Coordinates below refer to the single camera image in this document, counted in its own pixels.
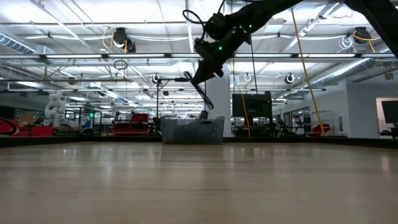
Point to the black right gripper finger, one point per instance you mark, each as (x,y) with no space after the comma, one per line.
(201,70)
(209,73)

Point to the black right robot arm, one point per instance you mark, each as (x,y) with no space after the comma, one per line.
(264,12)

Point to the person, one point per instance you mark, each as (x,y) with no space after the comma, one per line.
(203,115)

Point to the large black screen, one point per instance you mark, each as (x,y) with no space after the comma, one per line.
(252,105)

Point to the gray plastic bin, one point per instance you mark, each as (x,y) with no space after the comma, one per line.
(192,132)

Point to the red tool cart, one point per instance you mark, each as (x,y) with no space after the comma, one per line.
(136,123)

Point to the white humanoid robot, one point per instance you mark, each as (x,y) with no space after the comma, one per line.
(55,107)

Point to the red crate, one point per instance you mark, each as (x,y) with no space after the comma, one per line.
(40,131)

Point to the cardboard box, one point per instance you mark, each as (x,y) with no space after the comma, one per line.
(26,119)

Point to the black camera stand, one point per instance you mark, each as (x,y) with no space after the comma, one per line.
(157,105)

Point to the silver ventilation duct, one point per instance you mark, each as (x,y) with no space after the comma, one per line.
(342,71)

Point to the black aluminium table frame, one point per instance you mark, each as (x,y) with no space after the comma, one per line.
(62,141)

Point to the black wall monitor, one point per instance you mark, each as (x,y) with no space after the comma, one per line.
(390,112)

